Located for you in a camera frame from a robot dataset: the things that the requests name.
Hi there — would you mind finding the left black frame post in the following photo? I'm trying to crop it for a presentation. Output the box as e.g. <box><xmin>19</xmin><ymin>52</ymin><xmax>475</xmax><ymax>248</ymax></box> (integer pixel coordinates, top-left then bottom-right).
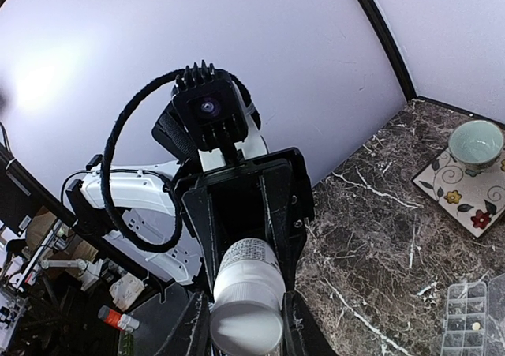
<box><xmin>357</xmin><ymin>0</ymin><xmax>417</xmax><ymax>100</ymax></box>

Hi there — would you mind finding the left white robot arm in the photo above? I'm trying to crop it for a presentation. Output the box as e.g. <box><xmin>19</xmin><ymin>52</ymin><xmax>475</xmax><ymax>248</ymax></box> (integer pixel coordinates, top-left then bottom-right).
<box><xmin>66</xmin><ymin>107</ymin><xmax>315</xmax><ymax>293</ymax></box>

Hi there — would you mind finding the small white pill bottle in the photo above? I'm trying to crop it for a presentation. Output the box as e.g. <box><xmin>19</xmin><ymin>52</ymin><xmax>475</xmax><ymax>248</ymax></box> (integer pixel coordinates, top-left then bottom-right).
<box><xmin>213</xmin><ymin>238</ymin><xmax>286</xmax><ymax>312</ymax></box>

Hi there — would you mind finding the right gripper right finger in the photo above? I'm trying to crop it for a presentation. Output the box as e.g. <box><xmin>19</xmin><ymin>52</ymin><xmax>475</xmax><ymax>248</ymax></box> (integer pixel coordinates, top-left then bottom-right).
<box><xmin>280</xmin><ymin>290</ymin><xmax>335</xmax><ymax>356</ymax></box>

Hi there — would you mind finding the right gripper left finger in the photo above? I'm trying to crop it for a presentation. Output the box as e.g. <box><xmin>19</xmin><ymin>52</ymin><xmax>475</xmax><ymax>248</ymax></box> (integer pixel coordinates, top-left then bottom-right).
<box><xmin>155</xmin><ymin>291</ymin><xmax>211</xmax><ymax>356</ymax></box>

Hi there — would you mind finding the clear plastic pill organizer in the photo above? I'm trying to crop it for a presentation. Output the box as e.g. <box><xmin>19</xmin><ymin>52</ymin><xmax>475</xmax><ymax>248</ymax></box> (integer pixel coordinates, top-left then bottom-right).
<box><xmin>440</xmin><ymin>275</ymin><xmax>504</xmax><ymax>356</ymax></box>

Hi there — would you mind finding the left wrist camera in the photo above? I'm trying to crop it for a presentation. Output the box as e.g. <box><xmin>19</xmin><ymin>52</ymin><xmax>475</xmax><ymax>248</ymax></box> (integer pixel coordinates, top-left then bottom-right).
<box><xmin>170</xmin><ymin>62</ymin><xmax>268</xmax><ymax>171</ymax></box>

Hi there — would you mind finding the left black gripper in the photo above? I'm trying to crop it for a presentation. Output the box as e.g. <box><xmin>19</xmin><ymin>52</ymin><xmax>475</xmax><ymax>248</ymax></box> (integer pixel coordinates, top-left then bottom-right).
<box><xmin>176</xmin><ymin>148</ymin><xmax>313</xmax><ymax>293</ymax></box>

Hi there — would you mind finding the green ceramic bowl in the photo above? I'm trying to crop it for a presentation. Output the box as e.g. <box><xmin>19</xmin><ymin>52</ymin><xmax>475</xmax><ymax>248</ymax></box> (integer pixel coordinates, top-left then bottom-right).
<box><xmin>448</xmin><ymin>120</ymin><xmax>504</xmax><ymax>174</ymax></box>

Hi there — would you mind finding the small white bottle cap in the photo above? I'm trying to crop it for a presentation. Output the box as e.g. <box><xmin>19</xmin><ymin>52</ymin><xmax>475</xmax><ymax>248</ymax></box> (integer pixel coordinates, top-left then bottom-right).
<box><xmin>210</xmin><ymin>301</ymin><xmax>283</xmax><ymax>355</ymax></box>

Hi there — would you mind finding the floral square plate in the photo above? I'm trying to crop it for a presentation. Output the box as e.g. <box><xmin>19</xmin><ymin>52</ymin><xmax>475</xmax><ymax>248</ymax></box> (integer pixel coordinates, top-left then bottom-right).
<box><xmin>413</xmin><ymin>148</ymin><xmax>504</xmax><ymax>238</ymax></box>

